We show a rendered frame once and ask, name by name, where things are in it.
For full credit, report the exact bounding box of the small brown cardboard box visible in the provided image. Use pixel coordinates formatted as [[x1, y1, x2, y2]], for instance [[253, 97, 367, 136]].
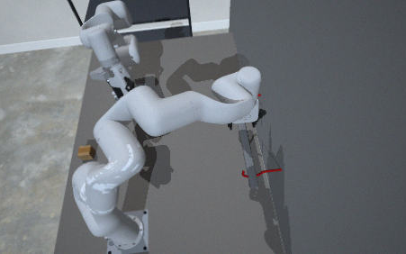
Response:
[[77, 145, 95, 160]]

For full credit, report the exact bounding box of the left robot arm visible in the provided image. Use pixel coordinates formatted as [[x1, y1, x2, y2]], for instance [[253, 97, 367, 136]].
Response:
[[79, 0, 141, 88]]

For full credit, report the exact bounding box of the grey bar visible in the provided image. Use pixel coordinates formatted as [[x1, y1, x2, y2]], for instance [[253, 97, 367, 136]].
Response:
[[238, 123, 259, 188]]

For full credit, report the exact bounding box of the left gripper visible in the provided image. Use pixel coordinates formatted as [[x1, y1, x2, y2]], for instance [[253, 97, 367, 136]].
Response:
[[106, 61, 135, 98]]

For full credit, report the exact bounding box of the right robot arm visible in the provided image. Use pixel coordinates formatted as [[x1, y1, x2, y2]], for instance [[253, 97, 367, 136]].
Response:
[[72, 67, 261, 249]]

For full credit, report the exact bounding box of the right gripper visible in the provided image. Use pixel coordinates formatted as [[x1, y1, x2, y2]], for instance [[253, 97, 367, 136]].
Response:
[[228, 100, 266, 130]]

